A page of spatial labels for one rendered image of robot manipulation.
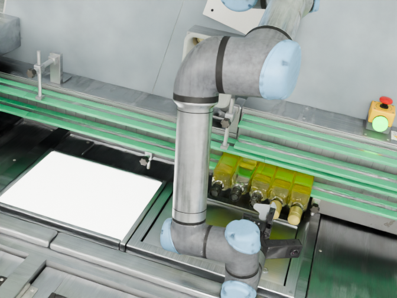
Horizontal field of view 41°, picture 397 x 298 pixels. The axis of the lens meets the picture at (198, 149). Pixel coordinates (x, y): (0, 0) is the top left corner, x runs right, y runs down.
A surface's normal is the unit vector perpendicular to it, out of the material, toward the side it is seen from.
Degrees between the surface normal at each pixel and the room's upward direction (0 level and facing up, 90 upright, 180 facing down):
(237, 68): 15
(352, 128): 90
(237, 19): 0
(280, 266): 90
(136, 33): 0
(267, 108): 90
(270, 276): 90
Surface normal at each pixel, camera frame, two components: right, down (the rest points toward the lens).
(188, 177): -0.21, 0.25
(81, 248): 0.12, -0.85
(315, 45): -0.29, 0.46
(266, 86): -0.24, 0.68
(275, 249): 0.19, 0.57
